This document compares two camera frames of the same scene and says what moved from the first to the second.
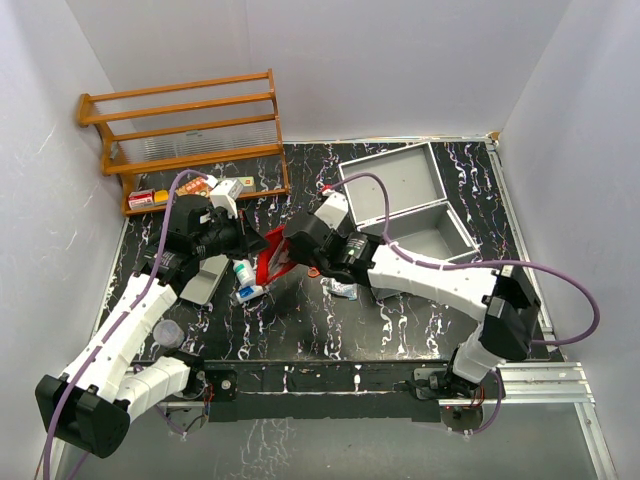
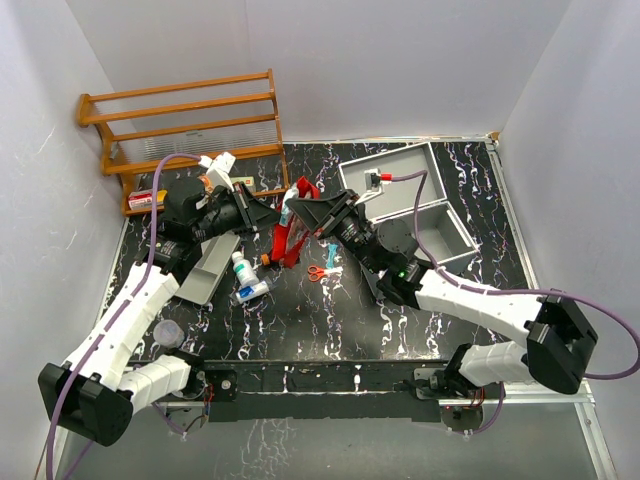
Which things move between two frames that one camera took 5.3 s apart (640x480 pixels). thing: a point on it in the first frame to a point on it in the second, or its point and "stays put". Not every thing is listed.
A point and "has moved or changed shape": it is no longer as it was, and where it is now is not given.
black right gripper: [296, 255] to [326, 215]
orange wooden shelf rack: [202, 143] stays put
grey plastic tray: [202, 286] stays put
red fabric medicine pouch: [274, 258] has moved or changed shape
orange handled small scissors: [313, 272] stays put
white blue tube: [249, 292] stays put
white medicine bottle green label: [245, 272] stays put
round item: [330, 286] to [286, 213]
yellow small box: [161, 195] stays put
